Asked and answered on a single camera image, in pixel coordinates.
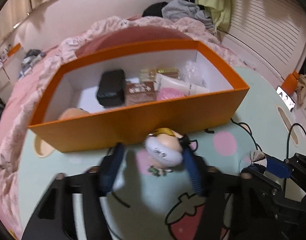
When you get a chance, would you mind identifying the brown plush toy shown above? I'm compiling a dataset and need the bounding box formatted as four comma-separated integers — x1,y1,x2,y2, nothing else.
58,108,90,120

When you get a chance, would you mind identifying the silver cone figurine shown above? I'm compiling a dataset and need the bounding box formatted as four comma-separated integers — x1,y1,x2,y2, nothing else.
239,150,267,172

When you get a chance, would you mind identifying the orange bottle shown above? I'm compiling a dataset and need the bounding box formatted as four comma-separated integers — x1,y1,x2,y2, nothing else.
282,70,300,95

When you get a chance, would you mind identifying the pink round item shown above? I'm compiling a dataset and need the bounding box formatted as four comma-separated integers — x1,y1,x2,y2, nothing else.
156,88,185,101

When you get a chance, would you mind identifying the pink floral duvet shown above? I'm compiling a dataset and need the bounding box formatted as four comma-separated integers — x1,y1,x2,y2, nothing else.
0,16,246,239

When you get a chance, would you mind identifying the brown printed carton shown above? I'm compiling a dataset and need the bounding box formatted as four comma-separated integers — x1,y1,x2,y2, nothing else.
125,81,156,106

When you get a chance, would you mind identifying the light green garment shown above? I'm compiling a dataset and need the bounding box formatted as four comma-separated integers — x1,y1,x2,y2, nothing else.
192,0,233,33

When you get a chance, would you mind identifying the white bedside cabinet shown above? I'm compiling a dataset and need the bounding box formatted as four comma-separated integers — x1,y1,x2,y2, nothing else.
0,63,13,97

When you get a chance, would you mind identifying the clear perfume bottle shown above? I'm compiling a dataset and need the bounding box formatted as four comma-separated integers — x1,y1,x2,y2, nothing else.
139,68,179,82

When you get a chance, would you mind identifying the grey hoodie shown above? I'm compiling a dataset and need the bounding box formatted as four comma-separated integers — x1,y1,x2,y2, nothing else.
161,0,215,31

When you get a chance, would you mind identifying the orange cardboard box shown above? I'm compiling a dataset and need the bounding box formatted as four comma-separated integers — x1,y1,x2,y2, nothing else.
28,39,249,153

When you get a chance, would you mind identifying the black cable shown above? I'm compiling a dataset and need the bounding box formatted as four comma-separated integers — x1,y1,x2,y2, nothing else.
282,122,306,185

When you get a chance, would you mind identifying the blonde doll figurine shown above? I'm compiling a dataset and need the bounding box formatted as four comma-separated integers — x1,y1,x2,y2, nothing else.
144,128,191,177

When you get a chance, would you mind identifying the white cream tube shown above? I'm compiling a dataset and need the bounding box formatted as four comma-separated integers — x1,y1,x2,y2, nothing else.
154,74,210,96

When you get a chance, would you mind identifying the black pouch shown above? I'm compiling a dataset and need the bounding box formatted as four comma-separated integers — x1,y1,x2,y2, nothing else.
96,69,126,108

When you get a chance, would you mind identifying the black garment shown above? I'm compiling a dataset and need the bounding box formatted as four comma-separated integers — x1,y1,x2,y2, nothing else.
142,2,168,17

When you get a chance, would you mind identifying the dark red pillow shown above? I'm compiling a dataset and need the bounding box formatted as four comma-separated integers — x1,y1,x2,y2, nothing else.
75,26,192,58

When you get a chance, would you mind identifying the clear plastic wrap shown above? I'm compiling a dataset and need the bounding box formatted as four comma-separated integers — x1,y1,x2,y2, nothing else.
179,60,207,88

